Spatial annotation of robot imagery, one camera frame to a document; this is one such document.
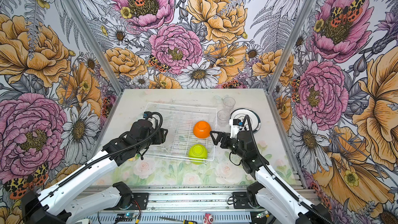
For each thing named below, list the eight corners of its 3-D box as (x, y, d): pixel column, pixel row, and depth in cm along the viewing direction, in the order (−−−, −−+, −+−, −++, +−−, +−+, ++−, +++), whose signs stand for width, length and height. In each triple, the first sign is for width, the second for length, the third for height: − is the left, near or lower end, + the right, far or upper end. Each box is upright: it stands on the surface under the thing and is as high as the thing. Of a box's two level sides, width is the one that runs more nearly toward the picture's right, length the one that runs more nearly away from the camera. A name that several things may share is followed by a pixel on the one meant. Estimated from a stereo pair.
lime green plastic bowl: (189, 164, 87) (188, 159, 81) (189, 150, 92) (189, 144, 86) (207, 164, 87) (207, 159, 81) (207, 150, 92) (207, 144, 86)
